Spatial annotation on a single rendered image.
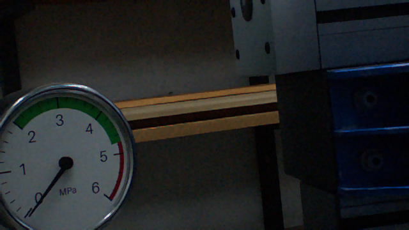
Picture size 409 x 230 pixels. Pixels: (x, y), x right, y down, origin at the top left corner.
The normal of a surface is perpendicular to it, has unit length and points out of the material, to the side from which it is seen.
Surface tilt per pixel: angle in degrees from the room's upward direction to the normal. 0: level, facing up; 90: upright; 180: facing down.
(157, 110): 91
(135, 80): 90
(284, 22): 90
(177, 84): 90
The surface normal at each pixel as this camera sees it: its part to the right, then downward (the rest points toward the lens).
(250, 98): 0.41, 0.00
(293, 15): 0.17, 0.04
